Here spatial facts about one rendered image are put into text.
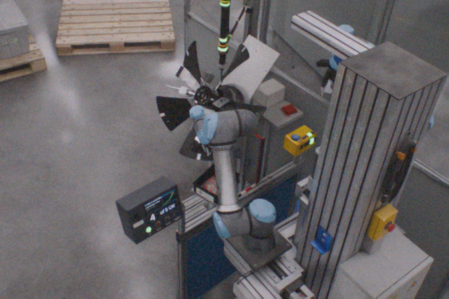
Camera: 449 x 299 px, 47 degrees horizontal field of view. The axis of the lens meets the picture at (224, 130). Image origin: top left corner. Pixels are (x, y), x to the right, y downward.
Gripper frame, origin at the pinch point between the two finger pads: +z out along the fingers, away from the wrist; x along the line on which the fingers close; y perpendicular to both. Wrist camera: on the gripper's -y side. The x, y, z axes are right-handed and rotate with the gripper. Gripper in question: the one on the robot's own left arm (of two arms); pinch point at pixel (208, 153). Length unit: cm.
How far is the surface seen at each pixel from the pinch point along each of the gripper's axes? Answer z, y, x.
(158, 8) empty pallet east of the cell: 134, 131, 294
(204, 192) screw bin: 12.5, -14.3, -9.9
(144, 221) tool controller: -32, -52, -30
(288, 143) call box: 8.5, 38.1, -23.1
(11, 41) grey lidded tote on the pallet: 67, -26, 289
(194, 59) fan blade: -21, 31, 43
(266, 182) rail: 20.9, 16.4, -26.0
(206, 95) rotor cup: -17.1, 19.2, 18.7
